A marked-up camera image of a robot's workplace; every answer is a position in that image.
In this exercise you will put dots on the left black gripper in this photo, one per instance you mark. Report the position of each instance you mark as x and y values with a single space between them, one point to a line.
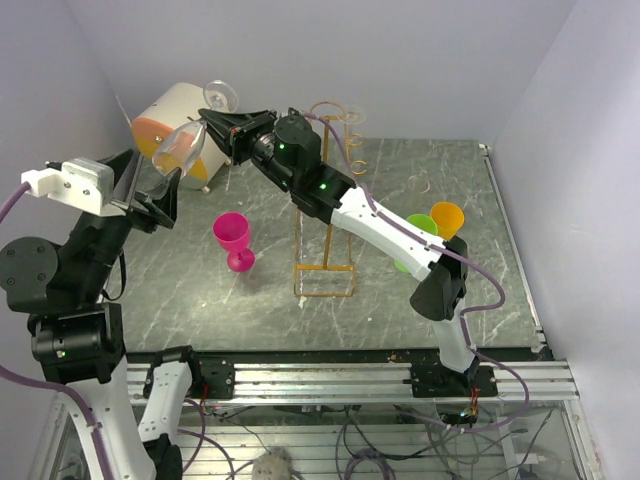
165 194

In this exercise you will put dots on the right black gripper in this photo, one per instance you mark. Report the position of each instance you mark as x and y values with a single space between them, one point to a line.
243 127

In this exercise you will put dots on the clear flute wine glass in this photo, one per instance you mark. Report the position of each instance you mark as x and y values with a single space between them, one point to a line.
187 146

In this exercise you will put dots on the clear round wine glass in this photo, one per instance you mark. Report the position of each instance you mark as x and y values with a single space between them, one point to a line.
352 114

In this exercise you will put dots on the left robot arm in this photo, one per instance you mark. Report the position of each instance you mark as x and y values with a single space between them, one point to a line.
76 329

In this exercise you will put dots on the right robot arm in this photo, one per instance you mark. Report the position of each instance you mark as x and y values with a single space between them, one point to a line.
287 151

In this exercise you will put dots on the cream round drawer box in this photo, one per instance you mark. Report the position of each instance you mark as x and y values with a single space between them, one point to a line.
148 130

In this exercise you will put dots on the magenta plastic goblet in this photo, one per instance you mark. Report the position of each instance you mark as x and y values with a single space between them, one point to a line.
232 231

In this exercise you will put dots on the clear glass tumbler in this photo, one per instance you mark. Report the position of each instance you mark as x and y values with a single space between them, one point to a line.
419 183

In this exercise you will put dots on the green plastic goblet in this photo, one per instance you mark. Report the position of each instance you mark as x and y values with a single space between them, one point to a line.
423 222

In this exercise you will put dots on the orange plastic goblet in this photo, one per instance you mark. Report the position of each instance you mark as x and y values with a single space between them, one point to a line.
448 217

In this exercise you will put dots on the grey fuzzy ball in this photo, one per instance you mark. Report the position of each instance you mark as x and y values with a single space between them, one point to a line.
276 464

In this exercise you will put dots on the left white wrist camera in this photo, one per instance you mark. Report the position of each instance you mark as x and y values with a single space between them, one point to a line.
83 184

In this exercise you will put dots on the gold wire wine glass rack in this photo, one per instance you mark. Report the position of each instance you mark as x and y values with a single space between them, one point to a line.
323 260

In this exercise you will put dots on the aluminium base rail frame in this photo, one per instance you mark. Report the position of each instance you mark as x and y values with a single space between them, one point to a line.
238 383

